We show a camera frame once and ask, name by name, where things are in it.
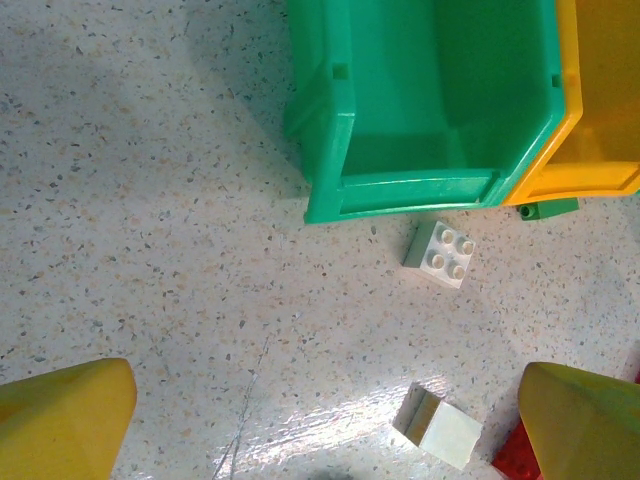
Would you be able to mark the green plastic bin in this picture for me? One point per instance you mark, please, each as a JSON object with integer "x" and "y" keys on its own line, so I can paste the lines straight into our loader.
{"x": 400, "y": 100}

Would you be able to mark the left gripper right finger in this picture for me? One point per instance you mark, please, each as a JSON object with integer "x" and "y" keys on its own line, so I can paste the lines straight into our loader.
{"x": 590, "y": 435}

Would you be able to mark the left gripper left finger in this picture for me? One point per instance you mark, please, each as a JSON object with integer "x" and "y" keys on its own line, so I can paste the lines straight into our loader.
{"x": 55, "y": 430}

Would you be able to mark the white square lego brick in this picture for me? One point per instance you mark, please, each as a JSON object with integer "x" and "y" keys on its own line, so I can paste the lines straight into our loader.
{"x": 445, "y": 252}

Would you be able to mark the yellow plastic bin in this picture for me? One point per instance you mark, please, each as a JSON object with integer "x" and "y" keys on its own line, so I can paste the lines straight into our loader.
{"x": 600, "y": 75}

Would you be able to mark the green lego brick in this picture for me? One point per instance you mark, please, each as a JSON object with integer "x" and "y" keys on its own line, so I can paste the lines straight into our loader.
{"x": 545, "y": 209}

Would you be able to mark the red lego brick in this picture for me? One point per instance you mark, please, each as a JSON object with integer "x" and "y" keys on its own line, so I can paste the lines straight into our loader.
{"x": 515, "y": 455}

